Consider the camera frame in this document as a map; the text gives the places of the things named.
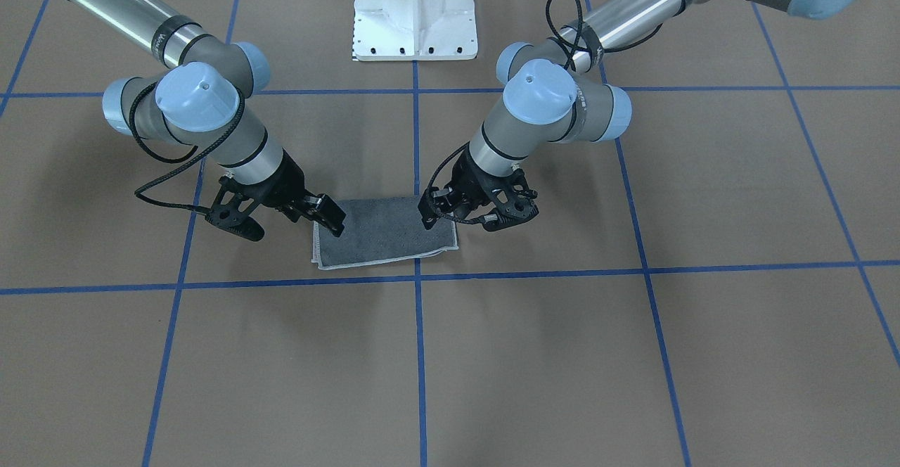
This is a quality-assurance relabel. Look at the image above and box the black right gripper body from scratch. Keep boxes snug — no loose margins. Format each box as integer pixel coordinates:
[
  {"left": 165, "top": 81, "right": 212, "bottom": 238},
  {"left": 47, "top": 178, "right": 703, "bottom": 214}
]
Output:
[{"left": 253, "top": 154, "right": 331, "bottom": 223}]

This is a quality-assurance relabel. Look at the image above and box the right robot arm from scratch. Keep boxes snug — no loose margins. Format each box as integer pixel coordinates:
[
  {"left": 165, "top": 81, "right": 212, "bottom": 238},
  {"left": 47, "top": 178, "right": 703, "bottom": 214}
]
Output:
[{"left": 68, "top": 0, "right": 346, "bottom": 241}]

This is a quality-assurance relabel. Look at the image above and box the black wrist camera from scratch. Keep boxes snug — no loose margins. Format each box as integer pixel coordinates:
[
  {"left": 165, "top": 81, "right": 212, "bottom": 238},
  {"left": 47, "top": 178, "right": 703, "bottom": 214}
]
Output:
[
  {"left": 476, "top": 168, "right": 539, "bottom": 232},
  {"left": 205, "top": 175, "right": 266, "bottom": 242}
]

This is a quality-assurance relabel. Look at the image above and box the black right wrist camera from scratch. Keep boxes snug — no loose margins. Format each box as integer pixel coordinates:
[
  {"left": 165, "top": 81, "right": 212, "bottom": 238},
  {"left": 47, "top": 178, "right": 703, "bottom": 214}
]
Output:
[{"left": 205, "top": 175, "right": 266, "bottom": 242}]

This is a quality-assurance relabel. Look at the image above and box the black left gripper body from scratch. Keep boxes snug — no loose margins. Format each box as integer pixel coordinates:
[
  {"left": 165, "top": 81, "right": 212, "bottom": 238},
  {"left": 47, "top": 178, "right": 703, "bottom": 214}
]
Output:
[{"left": 419, "top": 143, "right": 489, "bottom": 224}]

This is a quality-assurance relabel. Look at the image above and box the pink and grey towel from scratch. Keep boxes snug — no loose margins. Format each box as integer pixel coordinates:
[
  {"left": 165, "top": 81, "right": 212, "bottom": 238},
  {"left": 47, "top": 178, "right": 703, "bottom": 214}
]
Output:
[{"left": 311, "top": 196, "right": 459, "bottom": 269}]

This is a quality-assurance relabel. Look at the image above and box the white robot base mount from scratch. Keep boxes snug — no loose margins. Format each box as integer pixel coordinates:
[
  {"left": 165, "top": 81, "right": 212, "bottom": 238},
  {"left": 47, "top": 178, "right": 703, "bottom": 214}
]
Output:
[{"left": 352, "top": 0, "right": 479, "bottom": 61}]

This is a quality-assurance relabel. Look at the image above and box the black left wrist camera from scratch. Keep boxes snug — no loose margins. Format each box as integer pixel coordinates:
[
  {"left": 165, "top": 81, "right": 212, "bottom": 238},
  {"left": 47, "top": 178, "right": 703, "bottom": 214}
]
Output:
[{"left": 476, "top": 168, "right": 539, "bottom": 232}]

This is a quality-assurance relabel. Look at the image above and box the brown paper table cover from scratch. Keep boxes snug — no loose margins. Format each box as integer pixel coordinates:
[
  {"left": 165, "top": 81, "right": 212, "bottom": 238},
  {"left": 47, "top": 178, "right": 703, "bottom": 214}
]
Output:
[{"left": 1, "top": 0, "right": 899, "bottom": 466}]

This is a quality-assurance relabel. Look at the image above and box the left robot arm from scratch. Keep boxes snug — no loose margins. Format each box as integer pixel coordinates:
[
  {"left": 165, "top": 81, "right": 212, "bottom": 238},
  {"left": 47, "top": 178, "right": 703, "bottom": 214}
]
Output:
[{"left": 418, "top": 0, "right": 854, "bottom": 232}]

